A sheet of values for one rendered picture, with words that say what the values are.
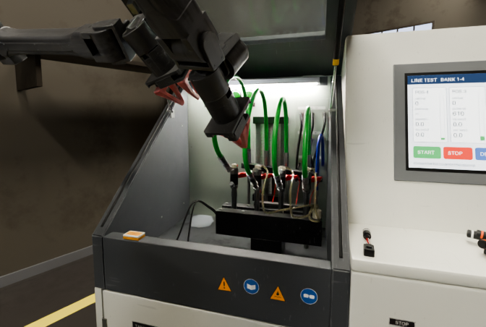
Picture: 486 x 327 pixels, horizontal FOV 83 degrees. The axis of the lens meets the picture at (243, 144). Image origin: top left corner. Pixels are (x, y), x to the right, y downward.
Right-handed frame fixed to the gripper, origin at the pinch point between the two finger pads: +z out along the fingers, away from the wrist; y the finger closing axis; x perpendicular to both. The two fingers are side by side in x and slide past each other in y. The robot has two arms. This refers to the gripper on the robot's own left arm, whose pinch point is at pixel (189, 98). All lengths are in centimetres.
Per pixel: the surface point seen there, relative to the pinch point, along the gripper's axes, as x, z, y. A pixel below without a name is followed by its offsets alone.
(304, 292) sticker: 32, 40, -17
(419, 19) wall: -653, 363, -158
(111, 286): 36, 28, 36
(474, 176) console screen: -2, 52, -59
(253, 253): 25.5, 32.5, -5.9
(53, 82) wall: -108, 2, 190
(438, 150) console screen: -8, 46, -52
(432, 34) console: -37, 27, -58
